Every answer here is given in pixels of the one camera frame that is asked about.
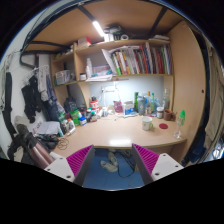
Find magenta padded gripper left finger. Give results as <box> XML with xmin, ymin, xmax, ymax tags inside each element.
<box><xmin>45</xmin><ymin>145</ymin><xmax>95</xmax><ymax>186</ymax></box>

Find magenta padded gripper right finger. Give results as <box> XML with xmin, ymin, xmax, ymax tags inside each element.
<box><xmin>131</xmin><ymin>144</ymin><xmax>183</xmax><ymax>185</ymax></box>

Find metallic pink thermos flask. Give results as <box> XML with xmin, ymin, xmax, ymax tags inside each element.
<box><xmin>27</xmin><ymin>138</ymin><xmax>54</xmax><ymax>169</ymax></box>

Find grey shoes on floor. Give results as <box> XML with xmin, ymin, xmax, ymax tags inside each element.
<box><xmin>100</xmin><ymin>152</ymin><xmax>118</xmax><ymax>172</ymax></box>

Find white ceramic mug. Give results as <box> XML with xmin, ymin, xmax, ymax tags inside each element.
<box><xmin>142</xmin><ymin>116</ymin><xmax>153</xmax><ymax>131</ymax></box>

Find clear bottle with green cap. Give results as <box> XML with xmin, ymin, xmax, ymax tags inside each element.
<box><xmin>174</xmin><ymin>110</ymin><xmax>185</xmax><ymax>139</ymax></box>

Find green packet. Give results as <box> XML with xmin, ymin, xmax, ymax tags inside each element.
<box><xmin>70</xmin><ymin>110</ymin><xmax>80</xmax><ymax>126</ymax></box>

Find brown ceramic mug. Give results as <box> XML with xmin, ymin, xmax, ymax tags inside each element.
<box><xmin>164</xmin><ymin>110</ymin><xmax>174</xmax><ymax>121</ymax></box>

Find tall clear glass bottle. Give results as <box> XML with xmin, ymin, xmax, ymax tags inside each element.
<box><xmin>162</xmin><ymin>88</ymin><xmax>170</xmax><ymax>109</ymax></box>

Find pink packet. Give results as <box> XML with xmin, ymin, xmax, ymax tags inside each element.
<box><xmin>114</xmin><ymin>101</ymin><xmax>123</xmax><ymax>113</ymax></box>

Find red lidded jar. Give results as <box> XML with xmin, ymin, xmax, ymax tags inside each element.
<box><xmin>90</xmin><ymin>100</ymin><xmax>99</xmax><ymax>110</ymax></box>

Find black clothes on hangers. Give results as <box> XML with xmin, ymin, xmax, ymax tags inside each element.
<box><xmin>20</xmin><ymin>74</ymin><xmax>59</xmax><ymax>124</ymax></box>

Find clear plastic storage box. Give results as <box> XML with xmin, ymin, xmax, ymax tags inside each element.
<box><xmin>55</xmin><ymin>70</ymin><xmax>71</xmax><ymax>86</ymax></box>

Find white spray bottle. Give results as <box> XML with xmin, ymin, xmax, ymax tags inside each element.
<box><xmin>86</xmin><ymin>58</ymin><xmax>93</xmax><ymax>78</ymax></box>

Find row of colourful books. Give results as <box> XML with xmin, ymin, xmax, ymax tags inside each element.
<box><xmin>102</xmin><ymin>42</ymin><xmax>172</xmax><ymax>75</ymax></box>

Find ceiling strip light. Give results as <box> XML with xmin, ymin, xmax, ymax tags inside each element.
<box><xmin>92</xmin><ymin>20</ymin><xmax>105</xmax><ymax>37</ymax></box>

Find black hanging strap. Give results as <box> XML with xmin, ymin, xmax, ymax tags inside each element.
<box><xmin>2</xmin><ymin>71</ymin><xmax>17</xmax><ymax>141</ymax></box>

